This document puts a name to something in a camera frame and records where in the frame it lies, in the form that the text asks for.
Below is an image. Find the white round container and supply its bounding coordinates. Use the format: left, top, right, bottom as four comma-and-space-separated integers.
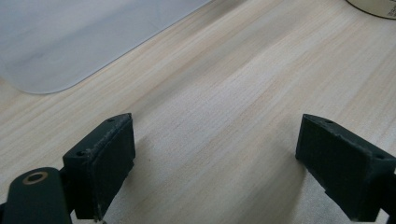
346, 0, 396, 21

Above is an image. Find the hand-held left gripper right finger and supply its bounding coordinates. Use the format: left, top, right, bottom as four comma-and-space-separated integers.
294, 113, 396, 223

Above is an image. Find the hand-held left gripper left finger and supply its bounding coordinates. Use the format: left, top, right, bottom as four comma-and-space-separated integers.
62, 112, 136, 222

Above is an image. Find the translucent white plastic mat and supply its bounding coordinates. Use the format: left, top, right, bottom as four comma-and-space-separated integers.
0, 0, 213, 95

